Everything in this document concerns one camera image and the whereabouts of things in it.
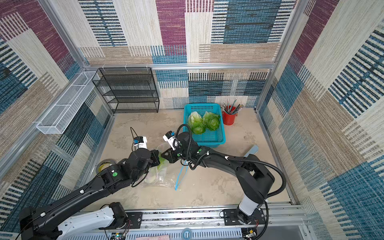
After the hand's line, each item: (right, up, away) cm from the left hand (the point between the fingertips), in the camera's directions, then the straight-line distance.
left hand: (161, 152), depth 74 cm
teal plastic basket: (+26, +4, +31) cm, 41 cm away
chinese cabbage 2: (+28, +16, +31) cm, 44 cm away
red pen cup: (+41, +17, +36) cm, 57 cm away
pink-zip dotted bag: (0, +2, +1) cm, 2 cm away
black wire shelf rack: (-32, +38, +37) cm, 62 cm away
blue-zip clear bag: (+3, -14, +9) cm, 17 cm away
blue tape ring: (+12, -37, -4) cm, 40 cm away
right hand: (+1, -3, +6) cm, 7 cm away
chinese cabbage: (+17, +14, +28) cm, 36 cm away
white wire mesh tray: (-48, +16, -3) cm, 51 cm away
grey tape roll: (-36, -9, +19) cm, 42 cm away
